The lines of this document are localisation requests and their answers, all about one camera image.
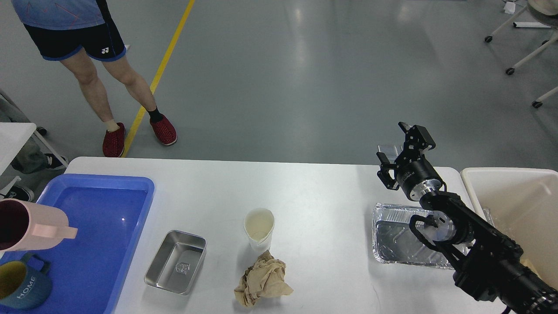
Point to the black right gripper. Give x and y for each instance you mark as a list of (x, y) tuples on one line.
[(416, 178)]

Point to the aluminium foil tray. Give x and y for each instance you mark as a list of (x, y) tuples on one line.
[(394, 242)]

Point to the small stainless steel tray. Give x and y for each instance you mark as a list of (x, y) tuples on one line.
[(176, 263)]

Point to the pink mug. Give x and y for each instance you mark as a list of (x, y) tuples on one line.
[(29, 226)]

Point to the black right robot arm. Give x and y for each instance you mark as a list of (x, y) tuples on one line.
[(486, 262)]

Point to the clear floor plate left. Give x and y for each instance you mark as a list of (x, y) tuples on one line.
[(391, 151)]

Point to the beige plastic bin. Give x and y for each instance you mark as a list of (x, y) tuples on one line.
[(523, 204)]

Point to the white paper cup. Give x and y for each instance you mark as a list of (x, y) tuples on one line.
[(259, 225)]

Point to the crumpled brown paper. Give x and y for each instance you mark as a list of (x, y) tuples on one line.
[(264, 279)]

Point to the white rolling chair base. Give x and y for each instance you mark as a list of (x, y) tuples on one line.
[(523, 37)]

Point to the blue plastic tray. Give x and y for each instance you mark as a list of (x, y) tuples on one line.
[(88, 272)]

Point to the standing person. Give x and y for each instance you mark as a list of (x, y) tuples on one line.
[(77, 32)]

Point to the black sneaker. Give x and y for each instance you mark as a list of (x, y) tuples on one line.
[(20, 192)]

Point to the white side table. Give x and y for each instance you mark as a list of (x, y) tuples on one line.
[(12, 138)]

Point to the dark blue home mug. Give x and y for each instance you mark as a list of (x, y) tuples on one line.
[(24, 283)]

